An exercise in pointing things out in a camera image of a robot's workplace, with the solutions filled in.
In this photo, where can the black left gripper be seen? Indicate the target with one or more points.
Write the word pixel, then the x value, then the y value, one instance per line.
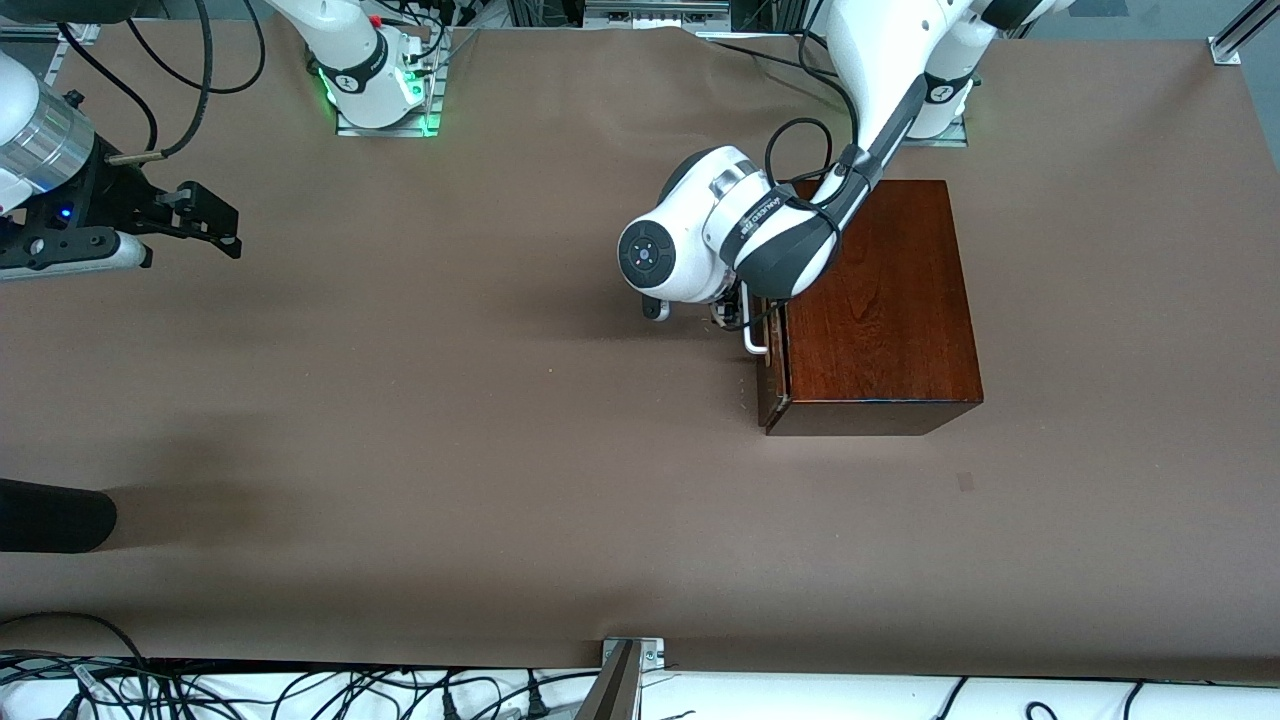
pixel 738 309

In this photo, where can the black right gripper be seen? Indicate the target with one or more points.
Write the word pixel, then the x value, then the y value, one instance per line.
pixel 108 196

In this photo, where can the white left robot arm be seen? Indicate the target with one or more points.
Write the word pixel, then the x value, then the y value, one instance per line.
pixel 680 250

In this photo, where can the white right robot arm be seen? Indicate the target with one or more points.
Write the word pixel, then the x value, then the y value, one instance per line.
pixel 350 50

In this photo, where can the dark brown wooden cabinet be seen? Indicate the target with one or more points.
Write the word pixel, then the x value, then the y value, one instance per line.
pixel 890 320

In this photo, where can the brown table cover sheet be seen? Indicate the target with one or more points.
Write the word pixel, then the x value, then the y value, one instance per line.
pixel 550 500

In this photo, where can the black cylinder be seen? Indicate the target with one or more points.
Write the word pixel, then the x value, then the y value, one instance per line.
pixel 50 515

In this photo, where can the metal table leg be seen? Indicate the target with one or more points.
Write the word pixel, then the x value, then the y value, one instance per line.
pixel 620 690

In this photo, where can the aluminium profile bracket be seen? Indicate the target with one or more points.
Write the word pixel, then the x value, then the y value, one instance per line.
pixel 1235 40
pixel 62 60

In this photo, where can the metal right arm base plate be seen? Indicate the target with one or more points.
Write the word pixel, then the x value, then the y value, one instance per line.
pixel 432 110

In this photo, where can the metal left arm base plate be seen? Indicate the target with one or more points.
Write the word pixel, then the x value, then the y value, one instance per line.
pixel 945 141

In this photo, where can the aluminium frame rack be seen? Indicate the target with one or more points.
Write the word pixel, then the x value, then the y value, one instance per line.
pixel 650 12

